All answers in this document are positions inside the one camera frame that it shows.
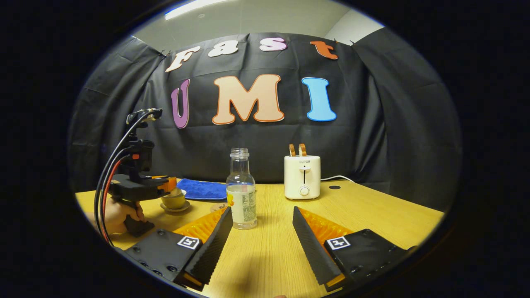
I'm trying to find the blue towel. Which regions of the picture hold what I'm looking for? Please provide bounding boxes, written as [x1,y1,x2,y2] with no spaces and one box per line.
[176,178,228,201]

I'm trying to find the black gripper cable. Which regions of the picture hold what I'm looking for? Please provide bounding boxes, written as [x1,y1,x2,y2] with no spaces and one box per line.
[94,108,163,245]

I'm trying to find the white toaster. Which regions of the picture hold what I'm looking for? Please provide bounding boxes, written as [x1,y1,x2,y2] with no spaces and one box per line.
[284,155,321,200]

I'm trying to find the yellow saucer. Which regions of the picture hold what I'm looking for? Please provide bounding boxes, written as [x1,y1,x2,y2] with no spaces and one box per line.
[160,201,191,214]

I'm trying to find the yellow teacup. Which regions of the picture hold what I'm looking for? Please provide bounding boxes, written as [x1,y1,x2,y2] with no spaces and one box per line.
[161,195,186,209]

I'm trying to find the black backdrop cloth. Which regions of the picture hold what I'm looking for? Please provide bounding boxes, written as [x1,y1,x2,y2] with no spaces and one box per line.
[68,27,462,211]

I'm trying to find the red gripper cable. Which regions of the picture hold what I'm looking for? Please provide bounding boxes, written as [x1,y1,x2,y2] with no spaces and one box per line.
[101,159,123,245]

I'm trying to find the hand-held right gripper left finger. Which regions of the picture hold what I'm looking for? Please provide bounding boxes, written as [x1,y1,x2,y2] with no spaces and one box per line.
[124,206,234,290]

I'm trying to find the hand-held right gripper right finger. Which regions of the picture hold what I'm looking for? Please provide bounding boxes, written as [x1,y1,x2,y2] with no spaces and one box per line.
[292,206,417,292]

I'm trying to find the clear water bottle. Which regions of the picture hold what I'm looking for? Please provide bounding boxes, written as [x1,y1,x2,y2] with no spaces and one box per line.
[226,148,257,230]

